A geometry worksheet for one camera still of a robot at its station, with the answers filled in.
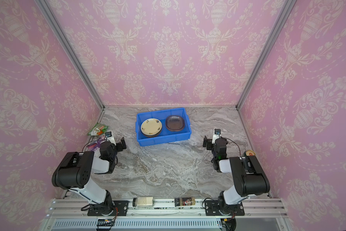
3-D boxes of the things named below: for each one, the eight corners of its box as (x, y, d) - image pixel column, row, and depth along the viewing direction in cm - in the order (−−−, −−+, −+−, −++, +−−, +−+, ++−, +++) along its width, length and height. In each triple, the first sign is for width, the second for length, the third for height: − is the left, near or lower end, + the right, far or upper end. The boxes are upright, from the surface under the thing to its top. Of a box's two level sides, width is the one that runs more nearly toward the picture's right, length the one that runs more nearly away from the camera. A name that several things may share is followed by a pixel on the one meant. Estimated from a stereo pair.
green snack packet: (90, 135, 106) (88, 133, 103) (98, 125, 112) (97, 122, 109) (100, 138, 104) (98, 136, 102) (108, 128, 110) (106, 125, 108)
